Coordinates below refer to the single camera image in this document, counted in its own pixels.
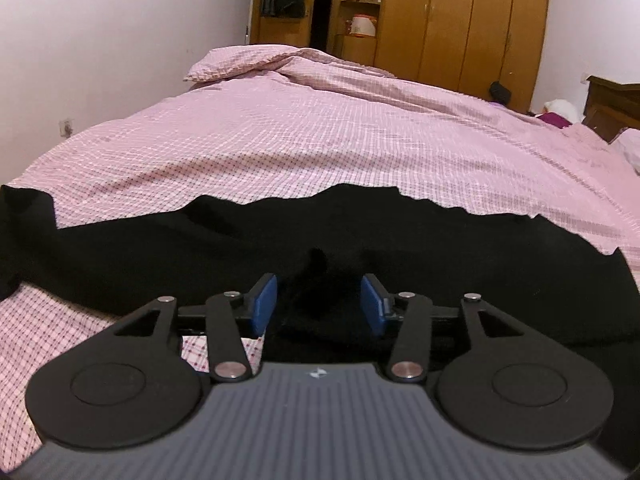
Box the wooden door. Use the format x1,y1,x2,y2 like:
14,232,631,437
250,0,318,51

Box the purple cloth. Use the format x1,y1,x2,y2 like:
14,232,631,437
535,111,573,129

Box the dark wooden headboard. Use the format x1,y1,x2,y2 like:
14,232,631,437
582,75,640,143

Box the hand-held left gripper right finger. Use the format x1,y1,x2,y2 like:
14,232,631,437
360,273,531,385

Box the pink checked blanket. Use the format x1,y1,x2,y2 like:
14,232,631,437
0,45,640,466

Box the wooden wardrobe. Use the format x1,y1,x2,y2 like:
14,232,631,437
375,0,552,113

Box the wooden shelf unit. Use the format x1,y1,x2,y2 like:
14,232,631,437
327,0,388,68

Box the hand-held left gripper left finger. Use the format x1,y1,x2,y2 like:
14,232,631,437
112,273,279,386

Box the white plush item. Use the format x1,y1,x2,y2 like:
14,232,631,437
542,100,581,123

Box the black garment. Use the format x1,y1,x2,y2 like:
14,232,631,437
0,183,640,361

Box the white and orange container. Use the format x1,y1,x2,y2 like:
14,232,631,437
346,15,377,37

